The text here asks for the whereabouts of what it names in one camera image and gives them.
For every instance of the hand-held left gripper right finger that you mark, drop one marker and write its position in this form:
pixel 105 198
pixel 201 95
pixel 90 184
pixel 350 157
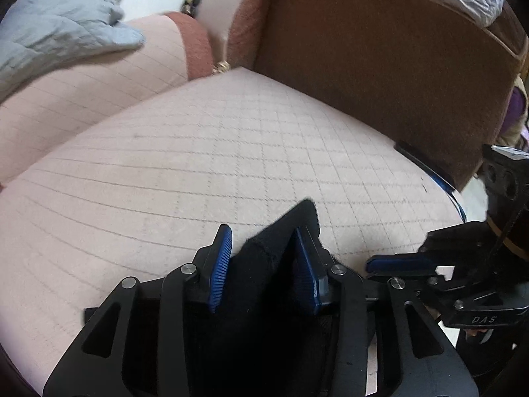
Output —
pixel 306 273

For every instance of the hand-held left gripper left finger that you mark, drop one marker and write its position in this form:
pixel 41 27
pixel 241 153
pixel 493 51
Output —
pixel 219 269

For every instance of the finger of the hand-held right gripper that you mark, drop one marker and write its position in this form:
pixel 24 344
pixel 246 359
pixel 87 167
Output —
pixel 479 314
pixel 396 264

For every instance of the purple cloth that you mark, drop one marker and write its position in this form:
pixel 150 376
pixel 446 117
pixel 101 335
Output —
pixel 516 107

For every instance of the pink quilted sofa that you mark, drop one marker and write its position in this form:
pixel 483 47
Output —
pixel 206 132

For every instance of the small metal ornament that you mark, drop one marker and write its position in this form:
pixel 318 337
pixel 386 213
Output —
pixel 221 68
pixel 191 4

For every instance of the grey quilted blanket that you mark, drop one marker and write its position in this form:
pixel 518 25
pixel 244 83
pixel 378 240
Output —
pixel 49 29

